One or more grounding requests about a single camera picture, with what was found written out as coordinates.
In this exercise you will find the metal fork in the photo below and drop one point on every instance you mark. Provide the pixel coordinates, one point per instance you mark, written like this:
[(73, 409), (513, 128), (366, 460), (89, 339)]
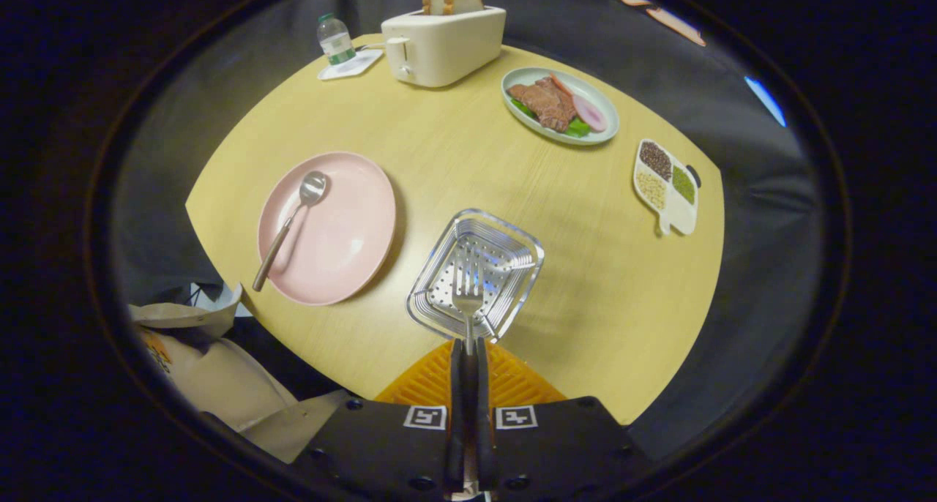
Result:
[(468, 301)]

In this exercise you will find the square steel mesh basket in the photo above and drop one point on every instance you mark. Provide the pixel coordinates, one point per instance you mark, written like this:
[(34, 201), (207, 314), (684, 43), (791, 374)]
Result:
[(498, 246)]

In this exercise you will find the white divided dish with beans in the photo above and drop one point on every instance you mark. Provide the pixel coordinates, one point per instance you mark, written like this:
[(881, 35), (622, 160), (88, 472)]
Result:
[(681, 216)]

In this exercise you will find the toast bread slice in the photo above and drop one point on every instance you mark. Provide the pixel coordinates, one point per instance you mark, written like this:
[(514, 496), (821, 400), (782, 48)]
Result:
[(465, 3), (434, 4)]

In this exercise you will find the pink round plate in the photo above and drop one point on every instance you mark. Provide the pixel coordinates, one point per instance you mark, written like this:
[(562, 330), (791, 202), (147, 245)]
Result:
[(344, 231)]

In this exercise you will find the brown meat slices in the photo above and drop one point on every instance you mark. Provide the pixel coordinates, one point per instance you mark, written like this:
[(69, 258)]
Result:
[(545, 105)]

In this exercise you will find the orange carrot piece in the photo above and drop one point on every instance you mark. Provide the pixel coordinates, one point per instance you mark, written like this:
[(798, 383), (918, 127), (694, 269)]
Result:
[(561, 85)]

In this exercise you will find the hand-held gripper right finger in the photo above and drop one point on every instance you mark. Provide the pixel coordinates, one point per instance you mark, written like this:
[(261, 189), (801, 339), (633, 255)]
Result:
[(484, 414)]

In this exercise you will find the green vegetable pieces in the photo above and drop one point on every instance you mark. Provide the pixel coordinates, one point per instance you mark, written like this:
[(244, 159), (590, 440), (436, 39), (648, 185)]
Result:
[(578, 128)]

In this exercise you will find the cream white toaster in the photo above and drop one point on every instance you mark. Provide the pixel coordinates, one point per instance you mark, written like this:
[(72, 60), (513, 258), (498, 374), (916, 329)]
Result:
[(446, 48)]

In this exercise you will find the white square coaster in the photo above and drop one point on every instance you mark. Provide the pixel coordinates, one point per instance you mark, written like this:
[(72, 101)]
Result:
[(362, 63)]

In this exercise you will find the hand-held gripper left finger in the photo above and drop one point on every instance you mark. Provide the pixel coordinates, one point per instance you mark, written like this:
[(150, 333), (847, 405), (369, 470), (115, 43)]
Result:
[(456, 414)]

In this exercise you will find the small clear water bottle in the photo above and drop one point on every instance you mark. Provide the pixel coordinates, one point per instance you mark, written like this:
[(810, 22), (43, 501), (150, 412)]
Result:
[(336, 42)]

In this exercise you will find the pale green oval plate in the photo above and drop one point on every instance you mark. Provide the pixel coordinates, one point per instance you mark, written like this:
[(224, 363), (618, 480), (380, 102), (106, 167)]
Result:
[(604, 118)]

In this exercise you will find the pink ham slice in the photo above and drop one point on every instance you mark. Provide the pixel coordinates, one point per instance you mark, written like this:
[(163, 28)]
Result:
[(589, 113)]

